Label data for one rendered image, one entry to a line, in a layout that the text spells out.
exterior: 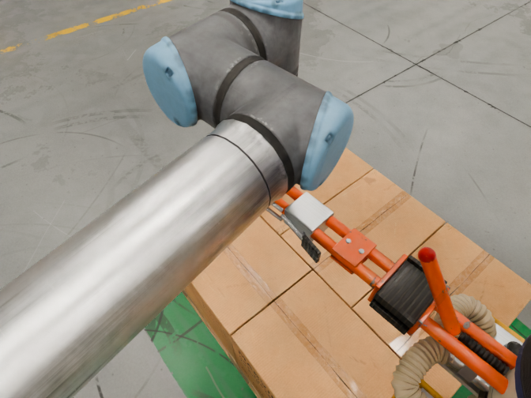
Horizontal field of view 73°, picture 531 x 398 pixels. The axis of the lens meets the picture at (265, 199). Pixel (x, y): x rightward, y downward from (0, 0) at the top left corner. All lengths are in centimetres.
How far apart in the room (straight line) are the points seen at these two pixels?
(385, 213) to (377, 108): 155
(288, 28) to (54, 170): 249
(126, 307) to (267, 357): 108
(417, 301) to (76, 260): 50
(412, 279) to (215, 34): 46
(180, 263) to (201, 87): 19
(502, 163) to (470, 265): 145
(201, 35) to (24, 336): 31
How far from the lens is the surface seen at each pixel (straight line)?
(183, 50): 40
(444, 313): 61
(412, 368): 65
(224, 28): 43
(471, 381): 70
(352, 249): 64
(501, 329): 81
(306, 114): 33
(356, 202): 166
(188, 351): 192
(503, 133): 325
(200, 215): 27
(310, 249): 64
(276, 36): 47
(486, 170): 288
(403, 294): 62
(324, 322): 137
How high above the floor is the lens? 183
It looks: 52 degrees down
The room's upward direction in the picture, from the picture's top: straight up
